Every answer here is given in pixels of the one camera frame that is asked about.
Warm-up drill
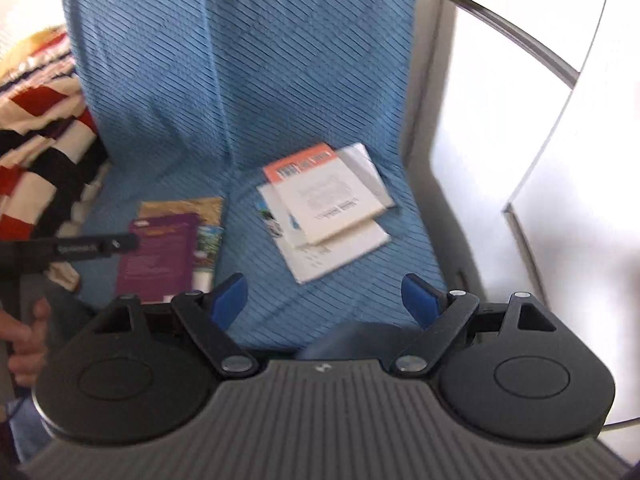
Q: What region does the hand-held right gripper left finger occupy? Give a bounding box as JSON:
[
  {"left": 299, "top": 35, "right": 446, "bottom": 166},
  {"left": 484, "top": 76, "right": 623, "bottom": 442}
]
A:
[{"left": 94, "top": 273, "right": 259, "bottom": 379}]

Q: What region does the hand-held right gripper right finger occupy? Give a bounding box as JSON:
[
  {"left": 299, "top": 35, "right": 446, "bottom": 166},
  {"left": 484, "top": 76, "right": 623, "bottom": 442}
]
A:
[{"left": 390, "top": 273, "right": 557, "bottom": 377}]

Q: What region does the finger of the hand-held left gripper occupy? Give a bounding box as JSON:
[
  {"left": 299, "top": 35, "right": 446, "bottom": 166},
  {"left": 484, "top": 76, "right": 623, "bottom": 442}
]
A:
[{"left": 102, "top": 232, "right": 141, "bottom": 257}]

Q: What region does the purple cover book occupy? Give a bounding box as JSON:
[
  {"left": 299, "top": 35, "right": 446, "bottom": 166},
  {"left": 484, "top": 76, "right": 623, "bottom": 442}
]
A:
[{"left": 115, "top": 213, "right": 202, "bottom": 305}]

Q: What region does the tan painting cover book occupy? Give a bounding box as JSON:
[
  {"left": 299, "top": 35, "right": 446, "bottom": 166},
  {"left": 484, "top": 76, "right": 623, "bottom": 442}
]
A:
[{"left": 138, "top": 197, "right": 224, "bottom": 241}]

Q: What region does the orange and white book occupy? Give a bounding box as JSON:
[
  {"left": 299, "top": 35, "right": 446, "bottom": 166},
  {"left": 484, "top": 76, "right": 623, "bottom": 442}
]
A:
[{"left": 263, "top": 142, "right": 396, "bottom": 247}]

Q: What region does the white cover notebook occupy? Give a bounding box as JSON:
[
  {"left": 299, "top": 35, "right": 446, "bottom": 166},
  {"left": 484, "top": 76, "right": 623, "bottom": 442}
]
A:
[{"left": 334, "top": 142, "right": 397, "bottom": 208}]

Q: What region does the person's left hand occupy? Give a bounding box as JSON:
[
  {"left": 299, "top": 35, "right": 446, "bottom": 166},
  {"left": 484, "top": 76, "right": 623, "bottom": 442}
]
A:
[{"left": 0, "top": 297, "right": 52, "bottom": 388}]

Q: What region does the red black white striped blanket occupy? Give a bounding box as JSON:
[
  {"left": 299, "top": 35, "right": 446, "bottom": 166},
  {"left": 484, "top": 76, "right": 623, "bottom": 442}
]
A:
[{"left": 0, "top": 27, "right": 112, "bottom": 292}]

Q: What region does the blue quilted sofa cushion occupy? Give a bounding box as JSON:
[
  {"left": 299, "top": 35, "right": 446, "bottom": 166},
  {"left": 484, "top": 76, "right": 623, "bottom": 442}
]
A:
[
  {"left": 62, "top": 0, "right": 242, "bottom": 352},
  {"left": 200, "top": 0, "right": 447, "bottom": 352}
]

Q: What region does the silver metal rail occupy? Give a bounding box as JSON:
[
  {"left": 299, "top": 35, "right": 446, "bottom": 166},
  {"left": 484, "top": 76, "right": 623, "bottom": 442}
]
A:
[{"left": 416, "top": 0, "right": 582, "bottom": 89}]

